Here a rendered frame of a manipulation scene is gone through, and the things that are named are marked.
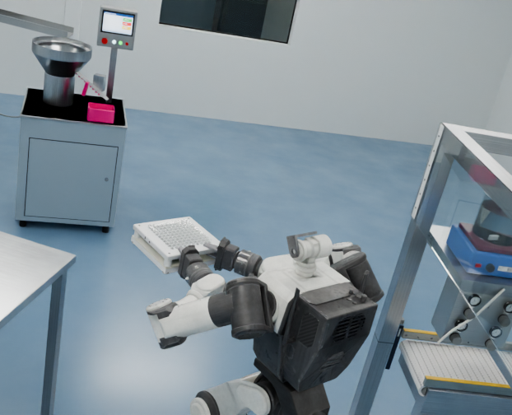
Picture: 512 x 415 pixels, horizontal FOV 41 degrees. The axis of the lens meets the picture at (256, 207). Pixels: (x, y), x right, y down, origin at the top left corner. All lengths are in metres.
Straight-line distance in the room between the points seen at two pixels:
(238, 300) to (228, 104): 5.55
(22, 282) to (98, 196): 2.08
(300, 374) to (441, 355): 0.82
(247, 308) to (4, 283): 0.98
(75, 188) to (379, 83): 4.16
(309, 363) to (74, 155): 2.80
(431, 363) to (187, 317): 1.02
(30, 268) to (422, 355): 1.44
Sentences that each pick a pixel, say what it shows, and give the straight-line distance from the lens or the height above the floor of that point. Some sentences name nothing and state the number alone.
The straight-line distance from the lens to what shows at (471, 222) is 2.06.
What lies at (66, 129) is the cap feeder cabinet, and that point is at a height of 0.70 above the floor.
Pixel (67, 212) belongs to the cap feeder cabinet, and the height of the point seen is 0.15.
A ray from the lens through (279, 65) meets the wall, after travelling 7.29.
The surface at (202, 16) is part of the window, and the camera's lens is 7.13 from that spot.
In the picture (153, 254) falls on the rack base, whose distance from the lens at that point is 2.46.
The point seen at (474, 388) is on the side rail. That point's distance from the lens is 2.52.
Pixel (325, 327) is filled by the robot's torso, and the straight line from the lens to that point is 1.84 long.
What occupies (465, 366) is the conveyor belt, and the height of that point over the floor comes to 0.83.
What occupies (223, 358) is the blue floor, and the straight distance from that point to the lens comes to 3.70.
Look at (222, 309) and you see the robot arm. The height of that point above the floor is 1.20.
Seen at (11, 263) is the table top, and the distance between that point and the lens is 2.61.
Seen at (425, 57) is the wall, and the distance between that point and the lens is 7.84.
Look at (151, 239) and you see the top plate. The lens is 2.46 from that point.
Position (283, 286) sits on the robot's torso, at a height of 1.25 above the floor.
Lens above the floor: 2.20
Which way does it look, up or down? 24 degrees down
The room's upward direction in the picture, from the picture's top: 12 degrees clockwise
